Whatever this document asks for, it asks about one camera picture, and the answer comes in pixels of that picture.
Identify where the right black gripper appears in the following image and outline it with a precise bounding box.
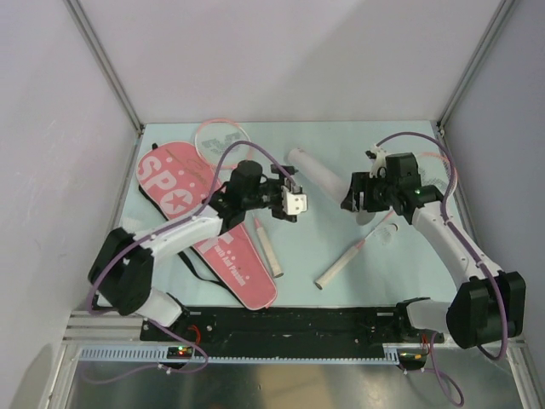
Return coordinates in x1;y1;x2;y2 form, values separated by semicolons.
341;172;399;213

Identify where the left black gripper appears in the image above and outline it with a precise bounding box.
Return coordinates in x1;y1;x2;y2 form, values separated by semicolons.
244;165;299;218

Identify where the white shuttlecock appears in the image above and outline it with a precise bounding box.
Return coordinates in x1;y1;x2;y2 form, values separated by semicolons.
371;223;399;245

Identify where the translucent shuttlecock tube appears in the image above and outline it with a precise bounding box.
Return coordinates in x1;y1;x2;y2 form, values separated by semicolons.
287;147;349;205

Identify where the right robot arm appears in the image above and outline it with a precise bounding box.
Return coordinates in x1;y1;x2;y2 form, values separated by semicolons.
341;149;526;349

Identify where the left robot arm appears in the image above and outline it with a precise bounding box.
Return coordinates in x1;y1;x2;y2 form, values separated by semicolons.
88;160;307;340

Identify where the left pink badminton racket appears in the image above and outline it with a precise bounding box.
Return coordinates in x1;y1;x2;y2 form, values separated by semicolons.
193;118;284;279

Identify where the pink badminton racket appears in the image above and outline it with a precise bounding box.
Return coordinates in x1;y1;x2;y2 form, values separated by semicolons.
193;118;284;279
313;152;451;290

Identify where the right pink badminton racket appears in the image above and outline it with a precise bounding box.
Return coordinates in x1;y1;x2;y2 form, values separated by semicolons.
313;152;451;290

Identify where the pink racket cover bag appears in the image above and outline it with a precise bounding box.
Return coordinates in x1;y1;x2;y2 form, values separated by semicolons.
136;141;278;310

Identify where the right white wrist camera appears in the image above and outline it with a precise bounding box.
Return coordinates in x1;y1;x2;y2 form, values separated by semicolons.
365;145;387;178

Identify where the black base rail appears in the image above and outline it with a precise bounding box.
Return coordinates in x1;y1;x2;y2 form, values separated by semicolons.
170;306;445;357

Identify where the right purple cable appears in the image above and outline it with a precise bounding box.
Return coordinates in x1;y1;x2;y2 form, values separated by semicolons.
374;131;510;406

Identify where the right aluminium frame post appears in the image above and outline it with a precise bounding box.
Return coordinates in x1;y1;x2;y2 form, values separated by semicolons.
436;0;519;130

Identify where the aluminium frame post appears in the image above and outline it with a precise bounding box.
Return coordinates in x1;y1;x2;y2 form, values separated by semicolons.
63;0;144;135
436;0;519;130

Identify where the left aluminium frame post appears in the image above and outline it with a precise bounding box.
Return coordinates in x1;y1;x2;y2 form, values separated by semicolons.
63;0;144;135

